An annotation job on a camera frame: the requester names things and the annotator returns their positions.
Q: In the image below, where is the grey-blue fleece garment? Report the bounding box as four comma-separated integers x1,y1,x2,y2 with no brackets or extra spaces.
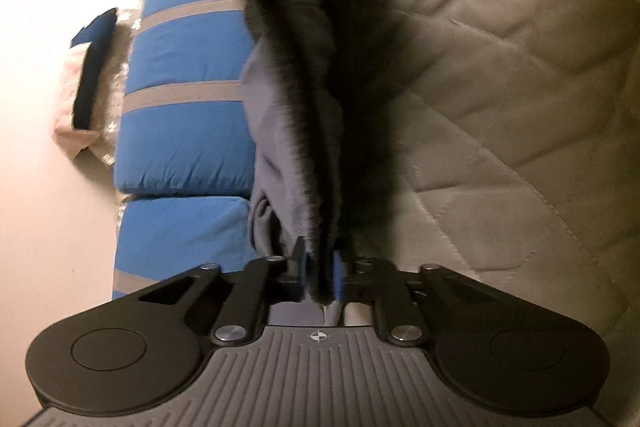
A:
241,0,395,304

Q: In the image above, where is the blue grey-striped folded comforter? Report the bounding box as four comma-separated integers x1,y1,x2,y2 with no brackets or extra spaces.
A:
113,0,255,297

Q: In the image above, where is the navy and pink pillow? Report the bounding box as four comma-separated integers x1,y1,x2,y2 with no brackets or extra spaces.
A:
51,8,132,167

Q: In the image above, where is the grey quilted bedspread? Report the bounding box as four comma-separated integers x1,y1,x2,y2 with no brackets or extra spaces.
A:
356,0,639,426

